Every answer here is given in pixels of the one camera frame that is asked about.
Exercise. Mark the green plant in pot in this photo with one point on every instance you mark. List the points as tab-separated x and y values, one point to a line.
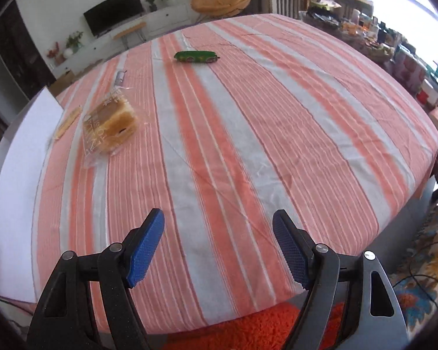
74	40

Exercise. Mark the white round vase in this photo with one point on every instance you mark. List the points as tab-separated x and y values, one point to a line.
68	52

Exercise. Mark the orange shaggy rug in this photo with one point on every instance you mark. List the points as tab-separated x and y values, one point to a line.
248	324

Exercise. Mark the green sausage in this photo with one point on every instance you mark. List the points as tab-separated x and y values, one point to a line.
195	57

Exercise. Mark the white board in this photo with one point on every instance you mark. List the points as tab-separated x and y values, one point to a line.
18	189

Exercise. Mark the red flower arrangement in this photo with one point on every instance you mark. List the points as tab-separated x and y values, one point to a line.
53	51

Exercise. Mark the small potted plant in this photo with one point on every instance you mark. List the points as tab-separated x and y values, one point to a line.
151	3

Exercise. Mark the red printed box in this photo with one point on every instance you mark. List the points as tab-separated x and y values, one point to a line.
410	71

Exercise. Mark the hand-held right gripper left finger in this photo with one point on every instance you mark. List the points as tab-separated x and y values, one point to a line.
146	251

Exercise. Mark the tan biscuit stick packet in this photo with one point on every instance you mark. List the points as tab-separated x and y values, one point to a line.
68	122

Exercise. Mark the cardboard box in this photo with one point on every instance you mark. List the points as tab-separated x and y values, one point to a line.
62	82

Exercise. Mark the floral printed cloth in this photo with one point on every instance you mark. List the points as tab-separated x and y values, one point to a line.
423	269

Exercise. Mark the bread loaf in clear packet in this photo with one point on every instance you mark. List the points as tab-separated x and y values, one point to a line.
113	122

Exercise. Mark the dark glass cabinet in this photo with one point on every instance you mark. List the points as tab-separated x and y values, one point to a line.
18	51

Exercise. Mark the black television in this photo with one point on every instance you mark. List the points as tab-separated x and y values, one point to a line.
113	11

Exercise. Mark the small silver packet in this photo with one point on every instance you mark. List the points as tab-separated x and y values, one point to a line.
120	77

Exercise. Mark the white television cabinet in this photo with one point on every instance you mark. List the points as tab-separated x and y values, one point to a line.
168	16

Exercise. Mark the window with dark frame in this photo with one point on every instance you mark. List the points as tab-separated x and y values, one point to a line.
405	3

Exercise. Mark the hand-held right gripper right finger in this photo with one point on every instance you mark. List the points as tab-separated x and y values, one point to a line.
292	251

